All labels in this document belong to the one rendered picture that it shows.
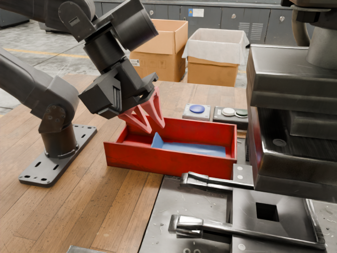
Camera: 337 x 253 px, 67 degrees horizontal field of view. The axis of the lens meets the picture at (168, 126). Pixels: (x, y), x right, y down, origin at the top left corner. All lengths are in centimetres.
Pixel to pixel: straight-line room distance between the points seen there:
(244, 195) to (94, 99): 25
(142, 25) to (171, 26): 261
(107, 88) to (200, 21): 445
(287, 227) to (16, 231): 39
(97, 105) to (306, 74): 30
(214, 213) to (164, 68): 225
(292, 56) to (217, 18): 453
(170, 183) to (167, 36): 211
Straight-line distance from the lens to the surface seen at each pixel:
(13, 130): 74
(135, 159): 50
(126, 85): 45
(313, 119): 20
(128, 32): 45
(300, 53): 25
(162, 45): 254
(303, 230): 36
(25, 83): 51
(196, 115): 64
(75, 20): 44
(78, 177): 53
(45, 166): 57
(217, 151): 56
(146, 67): 267
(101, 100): 40
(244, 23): 474
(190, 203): 46
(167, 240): 42
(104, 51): 46
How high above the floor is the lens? 125
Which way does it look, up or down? 32 degrees down
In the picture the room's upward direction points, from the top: straight up
